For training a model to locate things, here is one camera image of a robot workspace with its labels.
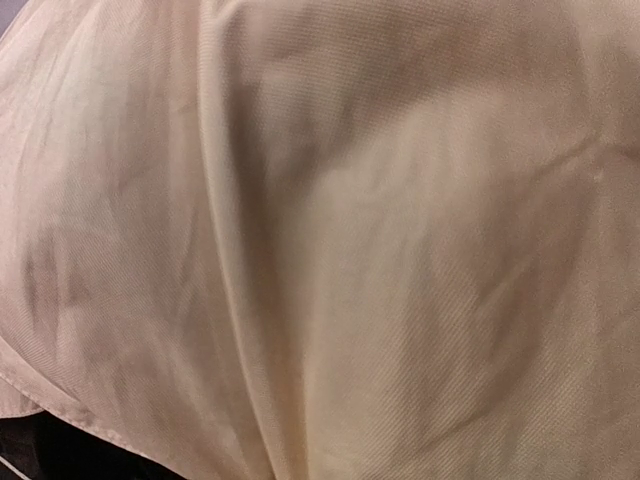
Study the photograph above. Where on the beige folding umbrella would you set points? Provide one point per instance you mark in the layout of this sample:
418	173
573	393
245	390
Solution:
326	239

